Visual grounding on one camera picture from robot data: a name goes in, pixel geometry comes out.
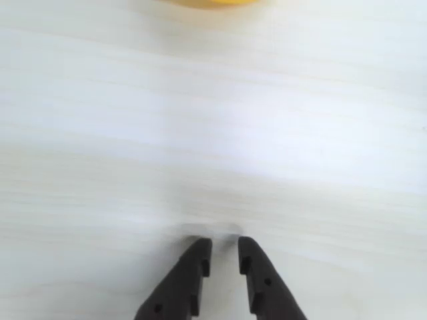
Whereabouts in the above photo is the yellow rubber duck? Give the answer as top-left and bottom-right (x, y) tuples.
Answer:
(151, 0), (261, 10)

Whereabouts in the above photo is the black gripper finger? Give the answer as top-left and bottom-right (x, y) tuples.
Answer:
(133, 237), (213, 320)
(238, 235), (308, 320)

